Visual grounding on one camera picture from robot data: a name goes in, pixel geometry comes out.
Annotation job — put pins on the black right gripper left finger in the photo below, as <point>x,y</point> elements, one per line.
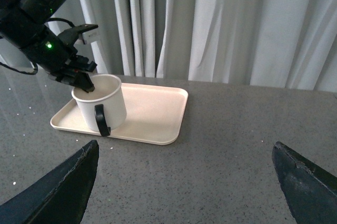
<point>61,196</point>

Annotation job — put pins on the beige rectangular plastic tray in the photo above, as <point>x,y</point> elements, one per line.
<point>154,115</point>

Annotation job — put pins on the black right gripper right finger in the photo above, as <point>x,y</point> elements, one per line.
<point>309,190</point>

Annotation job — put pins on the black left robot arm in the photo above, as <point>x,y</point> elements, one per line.
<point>23,25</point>

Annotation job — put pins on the white mug with black handle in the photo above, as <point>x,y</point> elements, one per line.
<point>104,108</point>

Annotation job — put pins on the grey-white pleated curtain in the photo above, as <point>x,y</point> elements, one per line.
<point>275,43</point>

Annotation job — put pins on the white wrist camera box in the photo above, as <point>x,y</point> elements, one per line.
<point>88,37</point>

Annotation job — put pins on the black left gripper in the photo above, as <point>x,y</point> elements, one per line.
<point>57,55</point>

